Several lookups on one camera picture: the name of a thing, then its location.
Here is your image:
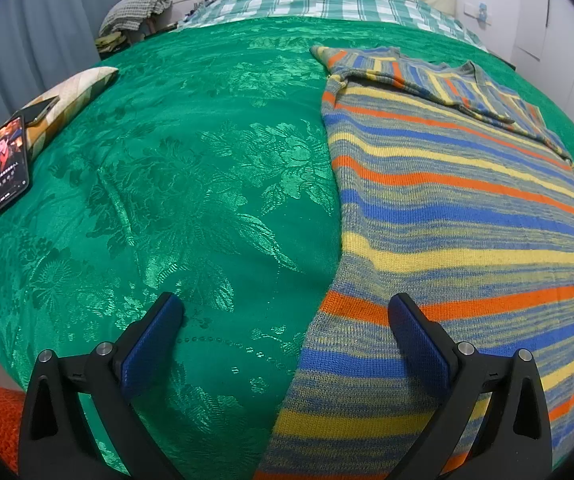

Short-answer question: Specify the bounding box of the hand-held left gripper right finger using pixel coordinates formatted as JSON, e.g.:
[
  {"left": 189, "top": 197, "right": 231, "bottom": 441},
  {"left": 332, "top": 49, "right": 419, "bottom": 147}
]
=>
[{"left": 388, "top": 293, "right": 552, "bottom": 480}]

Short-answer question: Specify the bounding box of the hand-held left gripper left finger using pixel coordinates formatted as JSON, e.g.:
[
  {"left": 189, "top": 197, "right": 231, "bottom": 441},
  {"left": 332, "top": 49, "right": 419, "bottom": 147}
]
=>
[{"left": 18, "top": 292, "right": 185, "bottom": 480}]

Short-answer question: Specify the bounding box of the striped knit sweater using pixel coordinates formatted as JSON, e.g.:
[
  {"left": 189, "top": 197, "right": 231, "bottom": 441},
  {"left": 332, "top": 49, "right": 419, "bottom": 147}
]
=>
[{"left": 254, "top": 45, "right": 574, "bottom": 480}]

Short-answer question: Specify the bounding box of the green floral blanket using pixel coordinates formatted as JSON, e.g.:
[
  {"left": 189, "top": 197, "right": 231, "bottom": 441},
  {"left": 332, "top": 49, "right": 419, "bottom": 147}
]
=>
[{"left": 0, "top": 20, "right": 574, "bottom": 480}]

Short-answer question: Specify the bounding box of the smartphone with lit screen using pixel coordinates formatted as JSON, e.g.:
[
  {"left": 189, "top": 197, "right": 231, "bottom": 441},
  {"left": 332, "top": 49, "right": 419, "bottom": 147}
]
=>
[{"left": 0, "top": 115, "right": 31, "bottom": 212}]

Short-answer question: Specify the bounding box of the dark smartphone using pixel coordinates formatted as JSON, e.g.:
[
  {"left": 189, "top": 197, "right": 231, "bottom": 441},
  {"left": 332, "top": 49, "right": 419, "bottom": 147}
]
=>
[{"left": 20, "top": 95, "right": 60, "bottom": 125}]

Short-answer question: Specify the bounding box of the small patterned pillow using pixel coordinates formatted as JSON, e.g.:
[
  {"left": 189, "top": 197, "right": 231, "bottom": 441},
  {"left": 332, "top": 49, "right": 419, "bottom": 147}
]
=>
[{"left": 0, "top": 66, "right": 119, "bottom": 229}]

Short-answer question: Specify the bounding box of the olive green cloth bundle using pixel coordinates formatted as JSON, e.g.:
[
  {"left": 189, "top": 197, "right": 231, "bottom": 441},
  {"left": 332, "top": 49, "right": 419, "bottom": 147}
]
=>
[{"left": 94, "top": 32, "right": 129, "bottom": 54}]

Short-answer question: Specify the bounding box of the grey checked cloth pile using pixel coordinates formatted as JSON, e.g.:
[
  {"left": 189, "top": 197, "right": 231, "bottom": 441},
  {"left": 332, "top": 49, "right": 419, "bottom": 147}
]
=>
[{"left": 100, "top": 0, "right": 173, "bottom": 36}]

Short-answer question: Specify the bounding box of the blue-grey curtain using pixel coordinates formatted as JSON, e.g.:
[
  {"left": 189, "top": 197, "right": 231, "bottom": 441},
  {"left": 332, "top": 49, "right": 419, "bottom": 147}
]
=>
[{"left": 0, "top": 0, "right": 135, "bottom": 136}]

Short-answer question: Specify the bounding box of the white wardrobe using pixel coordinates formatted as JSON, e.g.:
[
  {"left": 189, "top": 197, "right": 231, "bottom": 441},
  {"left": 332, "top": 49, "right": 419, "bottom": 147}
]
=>
[{"left": 487, "top": 0, "right": 574, "bottom": 126}]

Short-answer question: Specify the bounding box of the green checked bedsheet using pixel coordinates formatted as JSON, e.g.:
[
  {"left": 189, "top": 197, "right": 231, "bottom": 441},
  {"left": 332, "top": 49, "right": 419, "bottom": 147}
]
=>
[{"left": 177, "top": 0, "right": 488, "bottom": 51}]

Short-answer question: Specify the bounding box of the white wall socket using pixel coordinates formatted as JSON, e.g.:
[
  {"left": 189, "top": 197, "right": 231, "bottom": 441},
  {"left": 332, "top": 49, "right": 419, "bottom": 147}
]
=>
[{"left": 464, "top": 2, "right": 490, "bottom": 24}]

